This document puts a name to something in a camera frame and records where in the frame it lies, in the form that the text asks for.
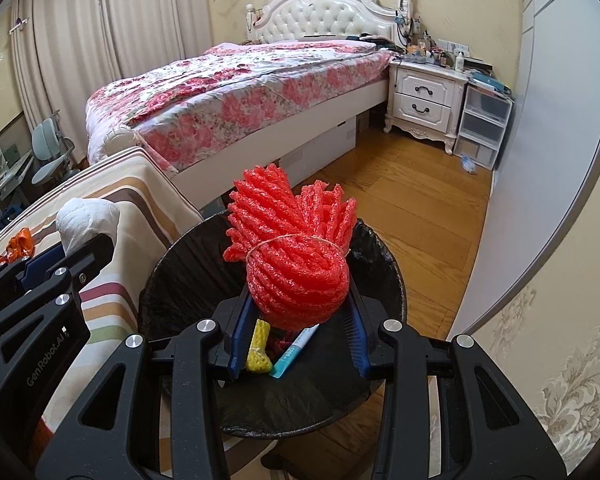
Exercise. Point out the orange foam fruit net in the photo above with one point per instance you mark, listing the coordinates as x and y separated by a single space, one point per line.
295 270

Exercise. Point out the beige curtain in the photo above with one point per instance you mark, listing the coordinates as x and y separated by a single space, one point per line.
65 60
155 10

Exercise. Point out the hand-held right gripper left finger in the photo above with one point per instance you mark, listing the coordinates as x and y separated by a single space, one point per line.
241 340

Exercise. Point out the white tufted headboard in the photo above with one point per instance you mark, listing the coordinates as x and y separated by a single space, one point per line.
325 15

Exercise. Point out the clutter of small items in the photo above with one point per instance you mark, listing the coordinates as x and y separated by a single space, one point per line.
425 47

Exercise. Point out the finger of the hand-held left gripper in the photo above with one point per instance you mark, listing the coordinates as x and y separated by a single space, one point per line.
40 262
87 260

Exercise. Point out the clear plastic drawer unit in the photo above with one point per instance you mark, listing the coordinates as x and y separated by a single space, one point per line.
481 125

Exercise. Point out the white packet teal stripe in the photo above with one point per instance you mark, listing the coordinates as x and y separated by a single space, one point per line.
290 357

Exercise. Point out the white storage box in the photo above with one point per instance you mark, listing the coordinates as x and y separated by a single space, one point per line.
325 145

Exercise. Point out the white wardrobe door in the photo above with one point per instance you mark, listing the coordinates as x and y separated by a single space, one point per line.
545 110

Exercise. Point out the blue plastic stool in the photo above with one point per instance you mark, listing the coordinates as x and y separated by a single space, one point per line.
11 215

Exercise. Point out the white pump bottle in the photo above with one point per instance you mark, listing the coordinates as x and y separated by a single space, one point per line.
460 62

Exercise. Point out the white carved nightstand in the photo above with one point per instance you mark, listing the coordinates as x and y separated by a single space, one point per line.
425 97

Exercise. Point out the dark red satin cloth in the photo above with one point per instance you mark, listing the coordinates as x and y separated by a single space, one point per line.
280 346

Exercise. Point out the black-lined waste bin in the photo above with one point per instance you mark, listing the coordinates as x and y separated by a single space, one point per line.
190 270

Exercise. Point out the bed with floral cover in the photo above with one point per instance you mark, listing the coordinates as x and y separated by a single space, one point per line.
240 90

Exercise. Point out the blue folder stack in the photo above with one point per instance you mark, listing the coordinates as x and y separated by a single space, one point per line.
490 85

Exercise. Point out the white desk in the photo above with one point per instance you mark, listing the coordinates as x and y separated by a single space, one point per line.
5 175

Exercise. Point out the orange shiny ribbon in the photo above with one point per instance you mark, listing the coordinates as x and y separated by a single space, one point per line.
17 247

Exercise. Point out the white tissue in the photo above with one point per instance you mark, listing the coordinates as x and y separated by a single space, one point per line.
87 220

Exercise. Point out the yellow foam fruit net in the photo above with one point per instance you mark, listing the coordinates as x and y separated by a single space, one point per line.
259 355

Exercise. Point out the grey blue desk chair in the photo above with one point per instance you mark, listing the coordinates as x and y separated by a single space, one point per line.
47 142

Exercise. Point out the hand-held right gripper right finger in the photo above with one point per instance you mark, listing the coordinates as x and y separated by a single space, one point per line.
358 340

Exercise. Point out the bed with floral quilt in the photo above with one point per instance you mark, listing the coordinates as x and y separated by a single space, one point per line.
280 140

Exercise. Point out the blue white crumpled wrapper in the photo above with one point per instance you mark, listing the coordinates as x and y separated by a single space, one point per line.
469 166

